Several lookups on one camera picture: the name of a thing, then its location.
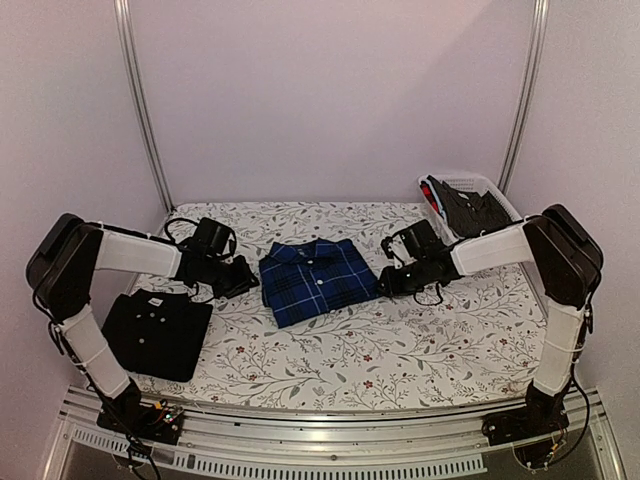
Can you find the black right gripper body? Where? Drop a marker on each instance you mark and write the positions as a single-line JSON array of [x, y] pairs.
[[410, 284]]

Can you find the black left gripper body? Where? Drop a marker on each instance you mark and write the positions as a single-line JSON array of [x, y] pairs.
[[226, 282]]

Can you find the black polo shirt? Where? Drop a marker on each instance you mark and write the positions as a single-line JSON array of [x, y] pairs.
[[157, 334]]

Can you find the blue plaid long sleeve shirt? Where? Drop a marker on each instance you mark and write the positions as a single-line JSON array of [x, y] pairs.
[[301, 282]]

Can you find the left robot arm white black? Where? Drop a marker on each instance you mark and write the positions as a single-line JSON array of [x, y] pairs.
[[61, 271]]

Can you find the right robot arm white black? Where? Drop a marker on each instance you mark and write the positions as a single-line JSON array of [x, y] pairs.
[[568, 261]]

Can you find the dark striped shirt in basket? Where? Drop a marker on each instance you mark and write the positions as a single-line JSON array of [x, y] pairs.
[[470, 213]]

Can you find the white plastic laundry basket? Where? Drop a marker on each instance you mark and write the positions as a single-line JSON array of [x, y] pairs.
[[467, 182]]

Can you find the floral patterned table mat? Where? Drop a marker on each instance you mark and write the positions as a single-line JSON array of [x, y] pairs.
[[481, 344]]

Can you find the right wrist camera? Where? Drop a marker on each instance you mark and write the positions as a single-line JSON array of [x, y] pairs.
[[394, 249]]

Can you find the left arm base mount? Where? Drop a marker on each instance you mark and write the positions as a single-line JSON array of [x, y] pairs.
[[158, 422]]

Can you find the aluminium front rail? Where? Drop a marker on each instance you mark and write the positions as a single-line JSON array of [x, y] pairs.
[[231, 442]]

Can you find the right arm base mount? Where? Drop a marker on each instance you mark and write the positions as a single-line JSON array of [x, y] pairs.
[[536, 432]]

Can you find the left aluminium frame post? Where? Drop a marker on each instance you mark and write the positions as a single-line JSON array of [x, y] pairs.
[[136, 86]]

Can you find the aluminium frame post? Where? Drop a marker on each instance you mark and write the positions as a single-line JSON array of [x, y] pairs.
[[527, 91], [136, 86]]

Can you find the right aluminium frame post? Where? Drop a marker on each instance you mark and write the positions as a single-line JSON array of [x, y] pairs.
[[527, 91]]

